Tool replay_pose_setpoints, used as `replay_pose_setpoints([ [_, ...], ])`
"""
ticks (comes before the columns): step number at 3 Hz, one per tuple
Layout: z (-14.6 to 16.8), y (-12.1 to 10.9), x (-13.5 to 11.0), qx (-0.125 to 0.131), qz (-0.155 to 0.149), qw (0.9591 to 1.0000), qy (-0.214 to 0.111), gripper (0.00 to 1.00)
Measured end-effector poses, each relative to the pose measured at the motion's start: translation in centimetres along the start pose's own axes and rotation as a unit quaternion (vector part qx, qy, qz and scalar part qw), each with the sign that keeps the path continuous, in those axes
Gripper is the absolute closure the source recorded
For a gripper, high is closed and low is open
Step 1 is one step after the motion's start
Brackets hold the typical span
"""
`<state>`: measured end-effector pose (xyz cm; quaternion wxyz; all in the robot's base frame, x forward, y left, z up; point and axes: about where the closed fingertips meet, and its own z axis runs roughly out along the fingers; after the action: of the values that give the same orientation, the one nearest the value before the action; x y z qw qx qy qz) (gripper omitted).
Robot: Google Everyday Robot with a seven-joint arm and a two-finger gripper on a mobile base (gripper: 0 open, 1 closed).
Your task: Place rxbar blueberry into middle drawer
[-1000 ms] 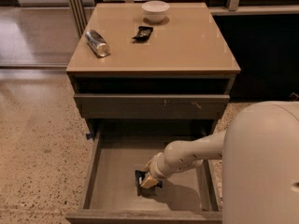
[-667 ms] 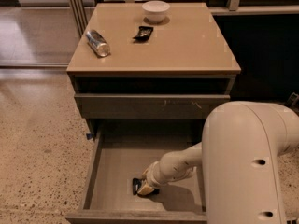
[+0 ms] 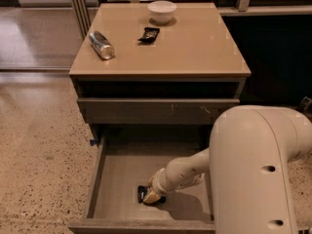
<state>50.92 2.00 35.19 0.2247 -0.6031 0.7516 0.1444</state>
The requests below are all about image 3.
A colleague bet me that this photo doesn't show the white ceramic bowl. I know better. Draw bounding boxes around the white ceramic bowl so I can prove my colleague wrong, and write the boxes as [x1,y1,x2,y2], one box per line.
[147,1,176,24]

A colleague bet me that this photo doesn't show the tan drawer cabinet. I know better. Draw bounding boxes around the tan drawer cabinet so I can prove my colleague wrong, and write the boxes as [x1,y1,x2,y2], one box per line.
[68,2,253,148]

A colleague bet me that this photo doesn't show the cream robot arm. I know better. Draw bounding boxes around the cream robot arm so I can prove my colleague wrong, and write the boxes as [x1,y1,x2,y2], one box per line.
[143,105,312,234]

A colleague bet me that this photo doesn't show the closed top drawer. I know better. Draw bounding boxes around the closed top drawer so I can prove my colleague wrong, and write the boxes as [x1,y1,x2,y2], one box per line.
[77,98,240,125]

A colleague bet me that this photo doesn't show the silver metal can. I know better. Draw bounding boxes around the silver metal can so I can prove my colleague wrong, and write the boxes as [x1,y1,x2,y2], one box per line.
[89,31,115,60]

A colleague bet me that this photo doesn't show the black snack packet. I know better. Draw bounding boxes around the black snack packet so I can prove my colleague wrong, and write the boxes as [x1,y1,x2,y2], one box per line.
[139,27,160,43]

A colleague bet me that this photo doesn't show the metal window frame post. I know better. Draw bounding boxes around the metal window frame post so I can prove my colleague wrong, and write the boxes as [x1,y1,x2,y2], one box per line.
[70,0,91,39]

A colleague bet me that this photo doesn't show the open middle drawer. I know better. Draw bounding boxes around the open middle drawer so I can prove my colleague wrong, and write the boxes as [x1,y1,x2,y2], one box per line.
[69,126,215,234]

